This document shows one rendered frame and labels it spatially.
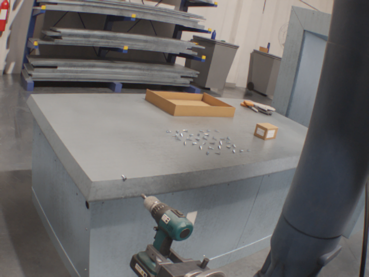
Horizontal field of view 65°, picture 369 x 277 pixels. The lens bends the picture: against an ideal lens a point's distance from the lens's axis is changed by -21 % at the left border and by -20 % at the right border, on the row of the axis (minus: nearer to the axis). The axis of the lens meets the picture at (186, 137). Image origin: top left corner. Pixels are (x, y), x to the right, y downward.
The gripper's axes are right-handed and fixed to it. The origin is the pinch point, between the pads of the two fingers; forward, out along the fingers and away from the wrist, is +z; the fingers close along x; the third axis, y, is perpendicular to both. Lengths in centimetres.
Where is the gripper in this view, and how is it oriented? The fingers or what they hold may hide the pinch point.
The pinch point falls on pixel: (159, 251)
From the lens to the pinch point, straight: 91.9
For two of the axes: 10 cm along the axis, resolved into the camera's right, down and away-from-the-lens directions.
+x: -7.2, -1.5, -6.8
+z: -6.0, -3.7, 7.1
